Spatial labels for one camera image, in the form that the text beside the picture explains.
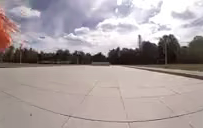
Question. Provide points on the pale paved strip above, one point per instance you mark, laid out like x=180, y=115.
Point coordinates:
x=195, y=72

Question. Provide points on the tall thin tower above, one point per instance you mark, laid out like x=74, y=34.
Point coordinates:
x=139, y=40

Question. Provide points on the dark kerb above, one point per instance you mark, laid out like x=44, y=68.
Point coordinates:
x=175, y=73

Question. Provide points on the row of trees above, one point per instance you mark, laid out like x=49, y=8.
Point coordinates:
x=149, y=53

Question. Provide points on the grass strip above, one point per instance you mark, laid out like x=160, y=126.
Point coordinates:
x=182, y=67

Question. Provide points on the pale concrete slab plaza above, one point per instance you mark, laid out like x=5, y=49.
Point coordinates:
x=72, y=86

